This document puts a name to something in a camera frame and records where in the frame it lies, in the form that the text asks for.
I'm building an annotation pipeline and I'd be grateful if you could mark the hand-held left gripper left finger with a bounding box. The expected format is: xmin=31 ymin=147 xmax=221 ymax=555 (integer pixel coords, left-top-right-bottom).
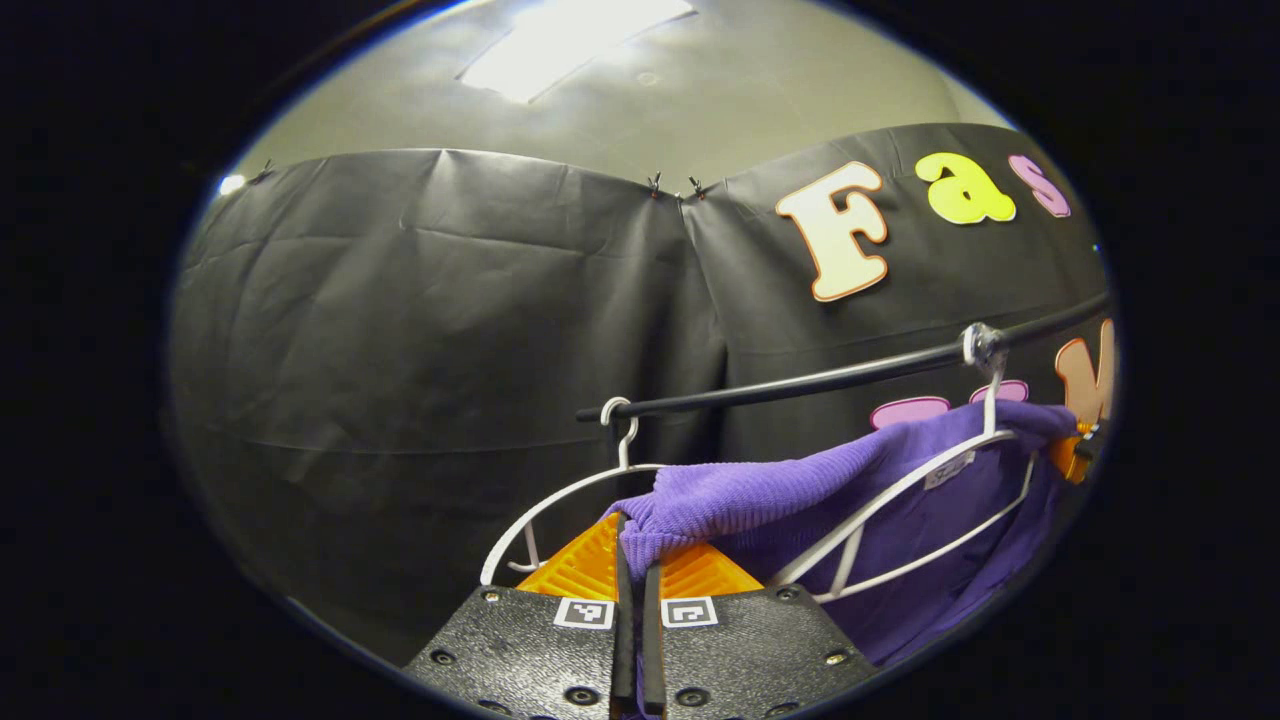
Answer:
xmin=403 ymin=511 xmax=638 ymax=720

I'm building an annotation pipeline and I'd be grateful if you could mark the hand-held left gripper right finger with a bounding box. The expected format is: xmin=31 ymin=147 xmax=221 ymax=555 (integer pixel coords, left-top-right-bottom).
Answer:
xmin=640 ymin=541 xmax=883 ymax=720

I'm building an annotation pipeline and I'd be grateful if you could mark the white clothes hanger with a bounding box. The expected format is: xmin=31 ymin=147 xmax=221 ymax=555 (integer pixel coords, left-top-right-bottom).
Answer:
xmin=768 ymin=322 xmax=1041 ymax=604

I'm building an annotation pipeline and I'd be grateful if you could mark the purple knit jacket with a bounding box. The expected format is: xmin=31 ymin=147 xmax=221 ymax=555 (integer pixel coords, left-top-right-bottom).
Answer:
xmin=605 ymin=400 xmax=1081 ymax=669

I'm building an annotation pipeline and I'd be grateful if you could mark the empty white hanger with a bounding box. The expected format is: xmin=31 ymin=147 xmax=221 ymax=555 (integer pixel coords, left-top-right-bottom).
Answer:
xmin=480 ymin=397 xmax=669 ymax=587

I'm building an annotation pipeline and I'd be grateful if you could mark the black clothes rack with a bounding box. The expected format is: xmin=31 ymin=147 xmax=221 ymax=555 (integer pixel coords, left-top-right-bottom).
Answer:
xmin=577 ymin=293 xmax=1111 ymax=422

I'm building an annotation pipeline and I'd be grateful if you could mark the ceiling light panel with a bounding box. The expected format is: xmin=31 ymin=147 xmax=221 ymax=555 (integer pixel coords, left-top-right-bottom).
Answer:
xmin=458 ymin=0 xmax=696 ymax=104

